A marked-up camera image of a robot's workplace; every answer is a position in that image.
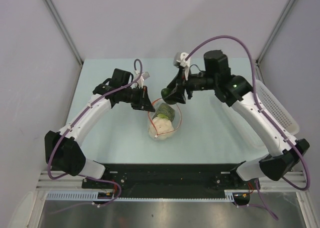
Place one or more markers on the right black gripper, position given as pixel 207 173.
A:
pixel 178 84

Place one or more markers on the clear zip top bag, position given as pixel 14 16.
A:
pixel 178 114

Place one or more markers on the white plastic basket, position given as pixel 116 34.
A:
pixel 274 107

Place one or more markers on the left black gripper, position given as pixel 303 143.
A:
pixel 143 103

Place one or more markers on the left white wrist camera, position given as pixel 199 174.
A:
pixel 140 78

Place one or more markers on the green avocado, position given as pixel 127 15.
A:
pixel 165 93

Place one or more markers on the green melon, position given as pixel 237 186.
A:
pixel 165 111

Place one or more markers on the white cable duct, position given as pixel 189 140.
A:
pixel 103 197

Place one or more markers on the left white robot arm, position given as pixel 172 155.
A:
pixel 63 148

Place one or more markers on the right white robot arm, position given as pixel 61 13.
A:
pixel 284 150

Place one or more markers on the white cauliflower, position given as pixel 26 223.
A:
pixel 160 129

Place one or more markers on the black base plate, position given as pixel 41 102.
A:
pixel 175 180

